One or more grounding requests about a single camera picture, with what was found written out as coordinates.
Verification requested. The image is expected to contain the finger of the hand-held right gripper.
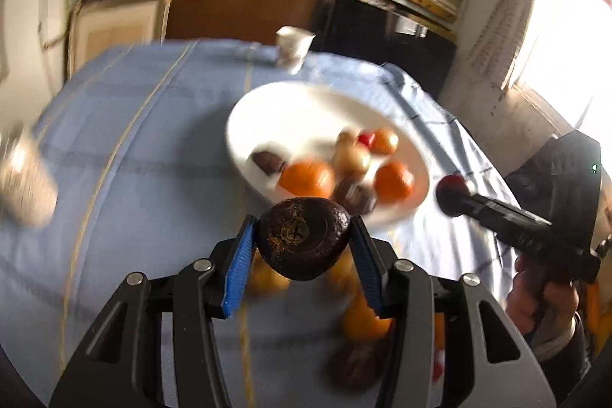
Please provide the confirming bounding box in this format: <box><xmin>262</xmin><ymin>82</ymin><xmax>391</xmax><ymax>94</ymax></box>
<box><xmin>436</xmin><ymin>185</ymin><xmax>554</xmax><ymax>253</ymax></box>

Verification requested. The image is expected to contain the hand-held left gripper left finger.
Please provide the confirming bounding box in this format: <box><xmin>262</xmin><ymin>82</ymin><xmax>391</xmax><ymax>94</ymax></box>
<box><xmin>50</xmin><ymin>214</ymin><xmax>259</xmax><ymax>408</ymax></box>

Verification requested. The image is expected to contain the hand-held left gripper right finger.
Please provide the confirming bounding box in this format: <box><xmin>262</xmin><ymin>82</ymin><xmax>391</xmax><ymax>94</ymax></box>
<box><xmin>349</xmin><ymin>217</ymin><xmax>558</xmax><ymax>408</ymax></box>

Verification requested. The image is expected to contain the orange persimmon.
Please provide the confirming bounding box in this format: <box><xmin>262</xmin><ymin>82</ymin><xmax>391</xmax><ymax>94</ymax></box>
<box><xmin>342</xmin><ymin>293</ymin><xmax>393</xmax><ymax>342</ymax></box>

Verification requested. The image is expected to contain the small red cherry tomato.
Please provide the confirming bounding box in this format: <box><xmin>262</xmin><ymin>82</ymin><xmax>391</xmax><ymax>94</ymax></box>
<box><xmin>437</xmin><ymin>174</ymin><xmax>472</xmax><ymax>193</ymax></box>

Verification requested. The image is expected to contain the large dark brown mangosteen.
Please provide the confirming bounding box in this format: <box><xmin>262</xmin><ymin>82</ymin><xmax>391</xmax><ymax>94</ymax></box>
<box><xmin>257</xmin><ymin>198</ymin><xmax>352</xmax><ymax>282</ymax></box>

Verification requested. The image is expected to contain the large orange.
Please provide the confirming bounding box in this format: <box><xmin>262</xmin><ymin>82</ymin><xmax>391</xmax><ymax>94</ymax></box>
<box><xmin>277</xmin><ymin>159</ymin><xmax>337</xmax><ymax>201</ymax></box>

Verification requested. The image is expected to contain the yellow-orange round fruit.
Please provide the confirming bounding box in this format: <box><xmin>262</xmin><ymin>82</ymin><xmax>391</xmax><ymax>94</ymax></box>
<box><xmin>370</xmin><ymin>128</ymin><xmax>400</xmax><ymax>155</ymax></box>

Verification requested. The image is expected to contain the white plate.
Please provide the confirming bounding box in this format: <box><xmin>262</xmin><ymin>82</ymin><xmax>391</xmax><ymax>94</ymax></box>
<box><xmin>226</xmin><ymin>81</ymin><xmax>431</xmax><ymax>227</ymax></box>

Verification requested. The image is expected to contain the person's right forearm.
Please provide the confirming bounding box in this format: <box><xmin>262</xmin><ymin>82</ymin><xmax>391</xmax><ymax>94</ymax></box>
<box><xmin>528</xmin><ymin>312</ymin><xmax>594</xmax><ymax>371</ymax></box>

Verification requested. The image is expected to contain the person's right hand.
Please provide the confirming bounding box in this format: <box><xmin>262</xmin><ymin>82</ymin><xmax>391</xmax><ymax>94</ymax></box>
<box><xmin>506</xmin><ymin>252</ymin><xmax>581</xmax><ymax>335</ymax></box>

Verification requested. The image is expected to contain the blue checked tablecloth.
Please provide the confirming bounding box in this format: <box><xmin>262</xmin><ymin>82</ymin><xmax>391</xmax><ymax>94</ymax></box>
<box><xmin>0</xmin><ymin>37</ymin><xmax>527</xmax><ymax>408</ymax></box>

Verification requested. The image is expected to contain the bright window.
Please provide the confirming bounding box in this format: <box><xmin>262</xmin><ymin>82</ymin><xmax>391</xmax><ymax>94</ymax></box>
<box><xmin>507</xmin><ymin>0</ymin><xmax>612</xmax><ymax>141</ymax></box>

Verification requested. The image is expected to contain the patterned curtain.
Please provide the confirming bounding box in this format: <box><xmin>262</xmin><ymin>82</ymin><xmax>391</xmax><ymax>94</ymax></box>
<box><xmin>456</xmin><ymin>0</ymin><xmax>541</xmax><ymax>88</ymax></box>

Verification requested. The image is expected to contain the black glossy panel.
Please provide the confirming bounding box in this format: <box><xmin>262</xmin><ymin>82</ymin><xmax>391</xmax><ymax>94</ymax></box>
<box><xmin>311</xmin><ymin>0</ymin><xmax>457</xmax><ymax>98</ymax></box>

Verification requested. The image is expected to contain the white paper cup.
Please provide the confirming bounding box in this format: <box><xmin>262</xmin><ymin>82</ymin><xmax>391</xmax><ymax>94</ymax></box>
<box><xmin>276</xmin><ymin>26</ymin><xmax>316</xmax><ymax>74</ymax></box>

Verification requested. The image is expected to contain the white beverage can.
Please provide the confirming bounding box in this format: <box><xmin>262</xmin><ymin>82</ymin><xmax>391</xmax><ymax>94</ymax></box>
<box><xmin>0</xmin><ymin>124</ymin><xmax>60</xmax><ymax>227</ymax></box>

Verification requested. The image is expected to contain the brown wooden board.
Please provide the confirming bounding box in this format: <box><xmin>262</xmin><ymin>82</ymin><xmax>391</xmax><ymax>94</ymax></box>
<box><xmin>163</xmin><ymin>0</ymin><xmax>335</xmax><ymax>50</ymax></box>

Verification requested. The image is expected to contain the wooden picture frame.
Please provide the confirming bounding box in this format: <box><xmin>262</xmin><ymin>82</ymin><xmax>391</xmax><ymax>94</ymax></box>
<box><xmin>67</xmin><ymin>0</ymin><xmax>173</xmax><ymax>76</ymax></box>

